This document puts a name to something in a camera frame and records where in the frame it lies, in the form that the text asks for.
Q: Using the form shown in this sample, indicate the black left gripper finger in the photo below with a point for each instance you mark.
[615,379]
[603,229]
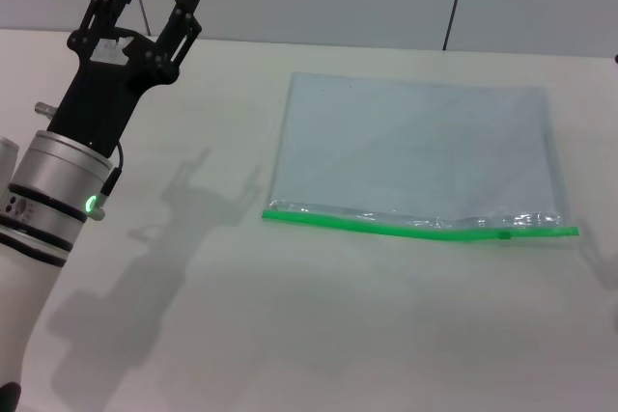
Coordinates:
[181,28]
[103,9]

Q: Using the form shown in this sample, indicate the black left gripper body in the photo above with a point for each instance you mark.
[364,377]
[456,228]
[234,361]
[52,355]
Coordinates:
[103,89]

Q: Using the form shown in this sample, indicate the clear green-zip document bag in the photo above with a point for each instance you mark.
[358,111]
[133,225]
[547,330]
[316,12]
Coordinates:
[410,151]

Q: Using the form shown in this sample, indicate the green zipper slider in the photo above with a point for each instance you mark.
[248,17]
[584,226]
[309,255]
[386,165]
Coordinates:
[503,236]

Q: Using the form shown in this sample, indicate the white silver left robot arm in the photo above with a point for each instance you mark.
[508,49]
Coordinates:
[43,200]

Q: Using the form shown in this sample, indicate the silver metal connector stub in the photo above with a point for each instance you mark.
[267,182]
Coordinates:
[46,109]

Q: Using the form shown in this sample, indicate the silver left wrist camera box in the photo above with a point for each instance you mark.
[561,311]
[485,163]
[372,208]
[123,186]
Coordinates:
[7,151]

